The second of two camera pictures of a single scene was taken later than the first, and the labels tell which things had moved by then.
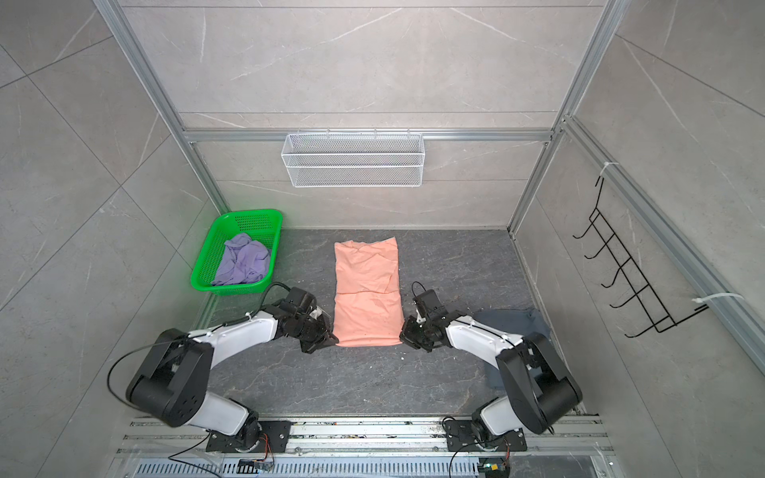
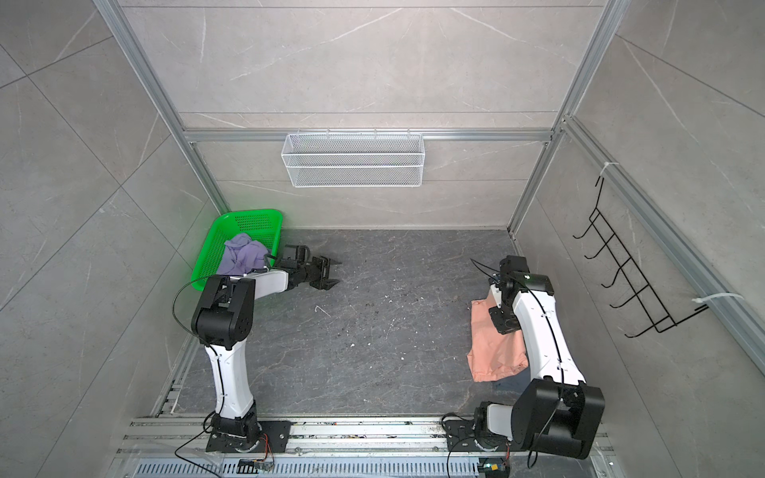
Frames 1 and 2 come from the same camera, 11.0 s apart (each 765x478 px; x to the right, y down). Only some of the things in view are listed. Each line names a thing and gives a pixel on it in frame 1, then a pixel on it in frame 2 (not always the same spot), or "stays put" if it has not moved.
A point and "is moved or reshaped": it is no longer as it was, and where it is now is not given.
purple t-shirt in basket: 244,261 stays put
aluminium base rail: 365,448 stays put
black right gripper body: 417,334 → 505,319
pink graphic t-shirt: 368,303 is moved or reshaped
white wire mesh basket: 353,160 stays put
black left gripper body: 314,333 → 309,273
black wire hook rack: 661,319 stays put
